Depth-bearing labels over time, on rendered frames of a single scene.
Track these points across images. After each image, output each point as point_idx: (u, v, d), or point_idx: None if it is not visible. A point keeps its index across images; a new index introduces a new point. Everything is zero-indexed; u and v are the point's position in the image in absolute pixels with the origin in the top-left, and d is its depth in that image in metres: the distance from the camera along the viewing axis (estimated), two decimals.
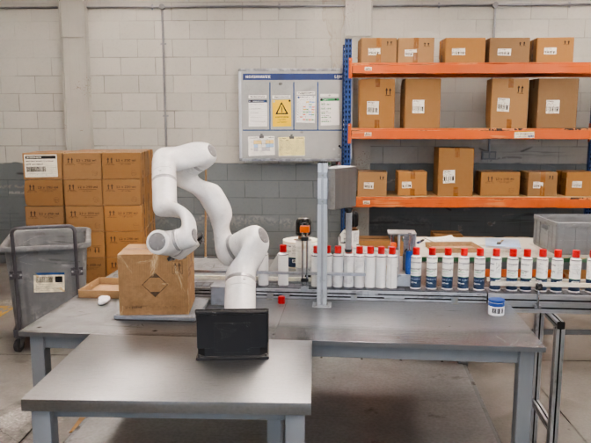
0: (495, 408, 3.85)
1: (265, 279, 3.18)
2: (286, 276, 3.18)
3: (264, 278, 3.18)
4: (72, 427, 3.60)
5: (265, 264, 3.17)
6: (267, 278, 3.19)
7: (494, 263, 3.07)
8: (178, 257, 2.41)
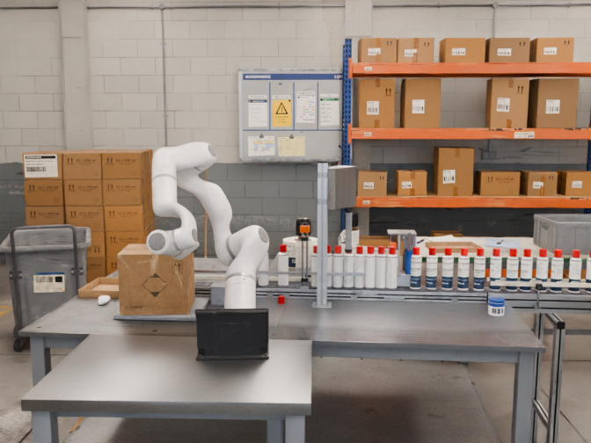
0: (495, 408, 3.85)
1: (265, 279, 3.18)
2: (286, 276, 3.18)
3: (264, 278, 3.18)
4: (72, 427, 3.60)
5: (265, 264, 3.17)
6: (267, 278, 3.19)
7: (494, 263, 3.07)
8: (178, 257, 2.41)
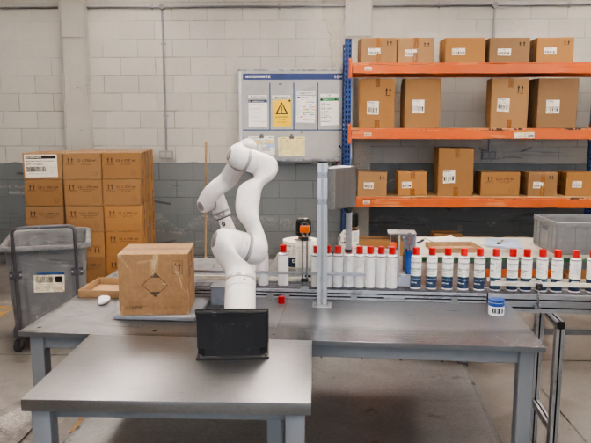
0: (495, 408, 3.85)
1: (265, 279, 3.18)
2: (286, 276, 3.18)
3: (264, 278, 3.18)
4: (72, 427, 3.60)
5: (265, 264, 3.17)
6: (267, 278, 3.19)
7: (494, 263, 3.07)
8: (230, 226, 3.15)
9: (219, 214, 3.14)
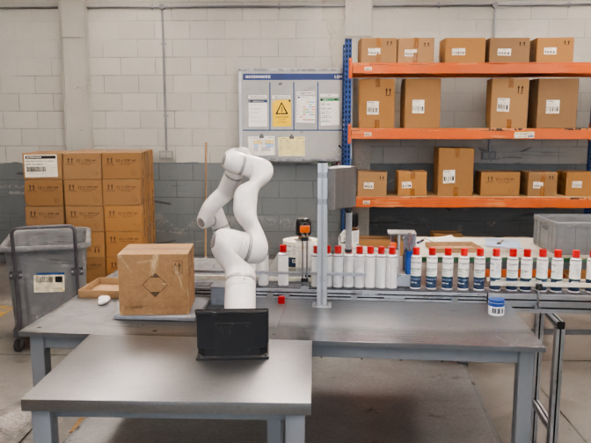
0: (495, 408, 3.85)
1: (265, 279, 3.18)
2: (286, 276, 3.18)
3: (264, 278, 3.18)
4: (72, 427, 3.60)
5: (265, 264, 3.17)
6: (267, 278, 3.19)
7: (494, 263, 3.07)
8: None
9: (218, 230, 3.15)
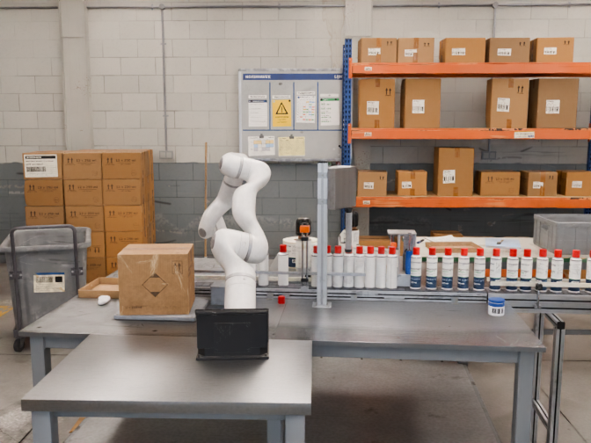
0: (495, 408, 3.85)
1: (265, 279, 3.18)
2: (286, 276, 3.18)
3: (264, 278, 3.18)
4: (72, 427, 3.60)
5: (265, 264, 3.17)
6: (267, 278, 3.19)
7: (494, 263, 3.07)
8: None
9: None
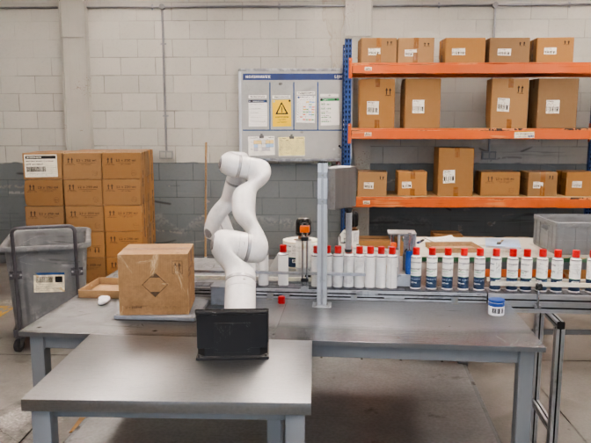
0: (495, 408, 3.85)
1: (265, 279, 3.18)
2: (286, 276, 3.18)
3: (264, 278, 3.18)
4: (72, 427, 3.60)
5: (265, 264, 3.17)
6: (267, 278, 3.19)
7: (494, 263, 3.07)
8: None
9: None
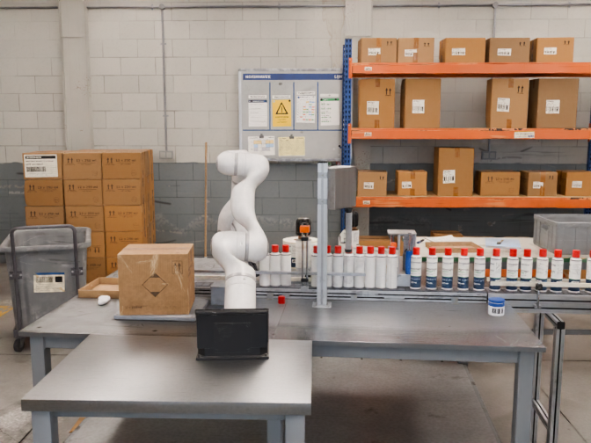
0: (495, 408, 3.85)
1: (277, 279, 3.18)
2: (288, 276, 3.18)
3: (276, 278, 3.17)
4: (72, 427, 3.60)
5: (277, 264, 3.16)
6: (280, 278, 3.19)
7: (494, 263, 3.07)
8: None
9: None
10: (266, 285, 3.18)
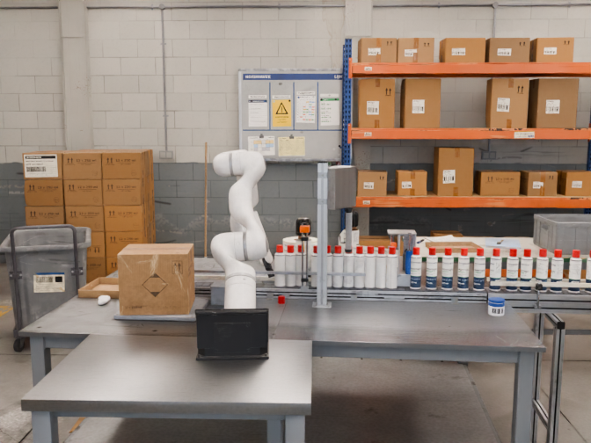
0: (495, 408, 3.85)
1: (293, 280, 3.17)
2: (304, 276, 3.18)
3: (292, 279, 3.17)
4: (72, 427, 3.60)
5: (293, 265, 3.16)
6: (295, 279, 3.18)
7: (494, 263, 3.07)
8: (267, 253, 3.15)
9: None
10: (280, 285, 3.17)
